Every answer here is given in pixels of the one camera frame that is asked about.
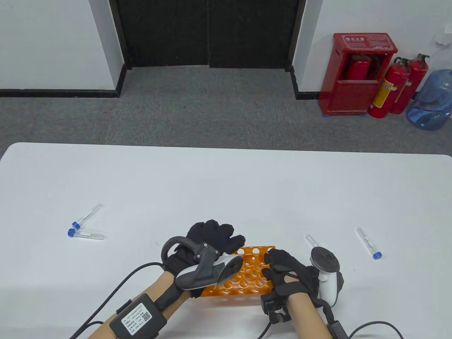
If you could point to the person's left hand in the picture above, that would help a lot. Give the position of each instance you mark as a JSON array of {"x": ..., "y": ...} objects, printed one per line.
[{"x": 212, "y": 231}]

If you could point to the person's right hand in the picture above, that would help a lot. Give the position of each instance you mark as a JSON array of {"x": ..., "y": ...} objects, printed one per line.
[{"x": 289, "y": 275}]

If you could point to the orange test tube rack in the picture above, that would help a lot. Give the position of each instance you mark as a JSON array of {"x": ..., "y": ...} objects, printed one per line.
[{"x": 247, "y": 272}]

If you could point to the black forearm box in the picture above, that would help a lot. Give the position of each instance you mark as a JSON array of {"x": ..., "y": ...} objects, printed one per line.
[{"x": 337, "y": 329}]

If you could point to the person's right forearm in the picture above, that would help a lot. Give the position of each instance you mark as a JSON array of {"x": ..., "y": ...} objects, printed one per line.
[{"x": 307, "y": 317}]

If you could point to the person's left forearm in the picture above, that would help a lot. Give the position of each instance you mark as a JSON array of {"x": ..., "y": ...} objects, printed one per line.
[{"x": 159, "y": 286}]

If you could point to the black labelled sensor box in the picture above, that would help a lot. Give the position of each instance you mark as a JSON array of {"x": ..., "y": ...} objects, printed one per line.
[{"x": 137, "y": 317}]

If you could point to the red fire extinguisher cabinet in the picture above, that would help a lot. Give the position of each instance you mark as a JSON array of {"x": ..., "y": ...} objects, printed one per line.
[{"x": 353, "y": 95}]

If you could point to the black double door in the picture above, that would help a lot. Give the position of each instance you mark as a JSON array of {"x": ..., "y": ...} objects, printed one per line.
[{"x": 208, "y": 31}]

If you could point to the red extinguisher yellow label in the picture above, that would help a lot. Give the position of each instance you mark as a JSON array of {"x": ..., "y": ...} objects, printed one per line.
[{"x": 388, "y": 91}]

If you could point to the red extinguisher inside cabinet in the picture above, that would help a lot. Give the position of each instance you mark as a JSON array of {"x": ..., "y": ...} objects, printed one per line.
[{"x": 358, "y": 69}]

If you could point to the blue water jug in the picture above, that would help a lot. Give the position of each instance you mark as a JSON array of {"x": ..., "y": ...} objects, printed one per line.
[{"x": 432, "y": 99}]

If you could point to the plain red fire extinguisher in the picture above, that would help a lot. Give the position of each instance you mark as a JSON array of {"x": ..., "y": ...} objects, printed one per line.
[{"x": 418, "y": 74}]

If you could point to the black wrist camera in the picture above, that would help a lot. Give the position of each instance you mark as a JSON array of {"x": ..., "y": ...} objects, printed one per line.
[{"x": 270, "y": 305}]

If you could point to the white wall plug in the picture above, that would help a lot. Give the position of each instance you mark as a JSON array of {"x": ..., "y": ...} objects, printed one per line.
[{"x": 443, "y": 35}]

